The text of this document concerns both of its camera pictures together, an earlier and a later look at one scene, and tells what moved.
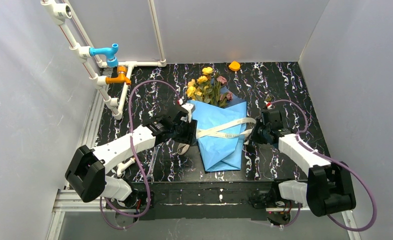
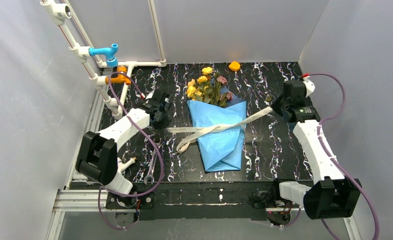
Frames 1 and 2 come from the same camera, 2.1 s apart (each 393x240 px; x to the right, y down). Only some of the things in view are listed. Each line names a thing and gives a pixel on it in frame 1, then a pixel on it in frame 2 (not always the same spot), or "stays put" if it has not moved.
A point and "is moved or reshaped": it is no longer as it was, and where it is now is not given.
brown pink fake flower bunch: [221, 98] stays put
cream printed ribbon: [231, 130] is moved or reshaped
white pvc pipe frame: [58, 11] stays put
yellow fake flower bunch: [201, 88] stays put
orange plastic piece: [234, 65] stays put
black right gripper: [258, 133] to [279, 106]
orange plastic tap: [122, 71] stays put
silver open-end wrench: [155, 152] stays put
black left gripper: [188, 131] to [163, 108]
